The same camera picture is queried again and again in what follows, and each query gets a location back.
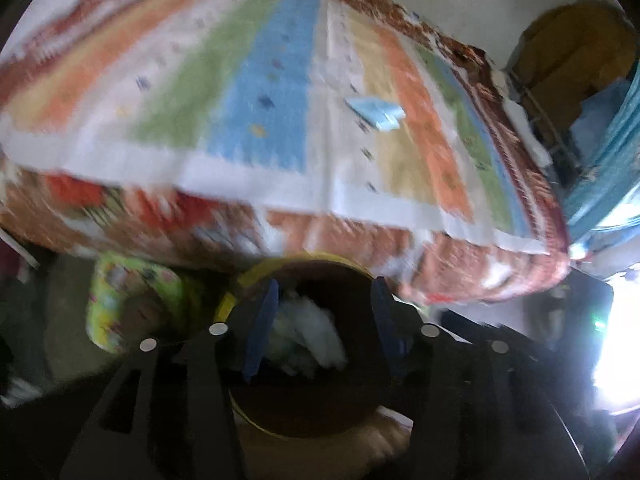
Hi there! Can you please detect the yellow-rimmed dark bin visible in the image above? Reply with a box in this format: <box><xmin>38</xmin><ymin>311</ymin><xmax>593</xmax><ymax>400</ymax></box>
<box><xmin>214</xmin><ymin>252</ymin><xmax>422</xmax><ymax>438</ymax></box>

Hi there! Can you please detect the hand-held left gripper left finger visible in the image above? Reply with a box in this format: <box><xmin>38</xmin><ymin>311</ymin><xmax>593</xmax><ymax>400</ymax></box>
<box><xmin>60</xmin><ymin>280</ymin><xmax>281</xmax><ymax>480</ymax></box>

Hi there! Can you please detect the pale blue packet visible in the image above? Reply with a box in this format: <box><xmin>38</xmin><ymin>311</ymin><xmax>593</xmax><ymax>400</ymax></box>
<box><xmin>345</xmin><ymin>95</ymin><xmax>407</xmax><ymax>134</ymax></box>

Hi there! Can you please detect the white plastic bag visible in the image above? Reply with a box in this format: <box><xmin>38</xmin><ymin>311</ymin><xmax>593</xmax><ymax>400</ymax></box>
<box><xmin>270</xmin><ymin>291</ymin><xmax>349</xmax><ymax>378</ymax></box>

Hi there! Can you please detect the teal cloth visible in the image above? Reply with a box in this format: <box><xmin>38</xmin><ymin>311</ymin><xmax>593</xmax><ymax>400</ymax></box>
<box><xmin>562</xmin><ymin>57</ymin><xmax>640</xmax><ymax>243</ymax></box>

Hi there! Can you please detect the green patterned bag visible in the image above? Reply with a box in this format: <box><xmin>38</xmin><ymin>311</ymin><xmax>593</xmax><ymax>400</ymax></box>
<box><xmin>86</xmin><ymin>251</ymin><xmax>201</xmax><ymax>355</ymax></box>

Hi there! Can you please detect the colourful striped bedspread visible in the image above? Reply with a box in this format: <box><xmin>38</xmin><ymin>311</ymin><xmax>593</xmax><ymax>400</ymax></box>
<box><xmin>0</xmin><ymin>0</ymin><xmax>572</xmax><ymax>307</ymax></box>

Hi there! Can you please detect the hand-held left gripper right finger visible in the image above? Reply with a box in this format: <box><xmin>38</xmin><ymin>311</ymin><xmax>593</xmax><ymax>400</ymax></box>
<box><xmin>370</xmin><ymin>276</ymin><xmax>591</xmax><ymax>480</ymax></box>

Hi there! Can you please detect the brown cloth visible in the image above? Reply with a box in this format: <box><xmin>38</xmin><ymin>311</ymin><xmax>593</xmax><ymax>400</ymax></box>
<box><xmin>507</xmin><ymin>2</ymin><xmax>637</xmax><ymax>133</ymax></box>

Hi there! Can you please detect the striped colourful mat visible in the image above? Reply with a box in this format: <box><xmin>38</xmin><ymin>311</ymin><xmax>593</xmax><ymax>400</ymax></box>
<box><xmin>0</xmin><ymin>0</ymin><xmax>551</xmax><ymax>257</ymax></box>

